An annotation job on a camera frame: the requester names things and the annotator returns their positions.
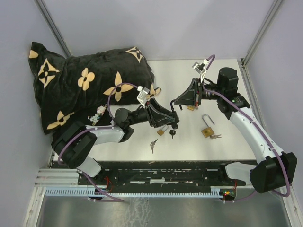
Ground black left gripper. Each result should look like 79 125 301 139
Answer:
127 98 176 128

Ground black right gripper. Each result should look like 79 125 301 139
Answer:
174 78 224 107

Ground small brass padlock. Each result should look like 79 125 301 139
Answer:
187 106 198 111
157 125 169 136

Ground black padlock keys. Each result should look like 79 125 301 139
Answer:
169 129 176 139

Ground small padlock keys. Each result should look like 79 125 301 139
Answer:
150 139 158 153

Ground black padlock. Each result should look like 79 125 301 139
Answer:
170 99 179 130

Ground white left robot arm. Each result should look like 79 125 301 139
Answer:
52 98 179 184

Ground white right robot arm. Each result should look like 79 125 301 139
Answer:
174 64 297 197

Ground small brass padlock top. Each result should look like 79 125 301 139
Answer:
187 106 198 111

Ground brass padlock long shackle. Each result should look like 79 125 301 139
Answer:
201 114 215 138

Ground long shackle padlock keys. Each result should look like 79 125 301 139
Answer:
210 134 222 139

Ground black floral plush pillow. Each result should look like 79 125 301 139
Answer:
27 41 162 135

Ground black floral garment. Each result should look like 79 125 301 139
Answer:
51 103 114 150

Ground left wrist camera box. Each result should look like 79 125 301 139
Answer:
137 86 150 107

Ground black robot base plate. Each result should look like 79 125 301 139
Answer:
92 161 247 194

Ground right aluminium frame post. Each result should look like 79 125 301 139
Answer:
241 0 285 68

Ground aluminium frame post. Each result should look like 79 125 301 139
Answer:
34 0 72 57
241 0 285 68

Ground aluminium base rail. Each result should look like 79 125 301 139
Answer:
34 165 293 190

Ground light blue cable duct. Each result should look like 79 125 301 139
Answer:
45 186 236 197

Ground left aluminium frame post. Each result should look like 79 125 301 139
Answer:
34 0 72 57

